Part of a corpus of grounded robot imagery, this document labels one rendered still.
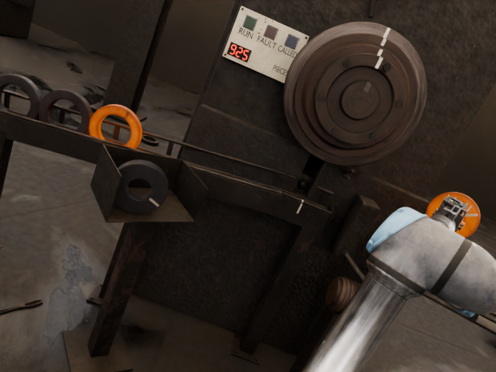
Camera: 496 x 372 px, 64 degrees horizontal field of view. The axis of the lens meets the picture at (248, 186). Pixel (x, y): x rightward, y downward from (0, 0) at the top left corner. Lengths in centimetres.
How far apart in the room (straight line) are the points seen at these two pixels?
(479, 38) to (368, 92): 52
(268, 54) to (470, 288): 103
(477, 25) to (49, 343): 182
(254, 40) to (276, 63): 11
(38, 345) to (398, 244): 121
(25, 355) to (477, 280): 130
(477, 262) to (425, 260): 8
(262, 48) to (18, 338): 128
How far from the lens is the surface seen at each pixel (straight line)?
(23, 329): 162
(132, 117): 148
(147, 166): 110
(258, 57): 150
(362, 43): 137
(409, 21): 160
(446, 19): 164
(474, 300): 80
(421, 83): 146
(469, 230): 144
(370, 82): 133
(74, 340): 159
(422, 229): 79
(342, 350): 81
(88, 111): 154
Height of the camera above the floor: 113
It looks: 18 degrees down
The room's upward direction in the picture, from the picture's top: 24 degrees clockwise
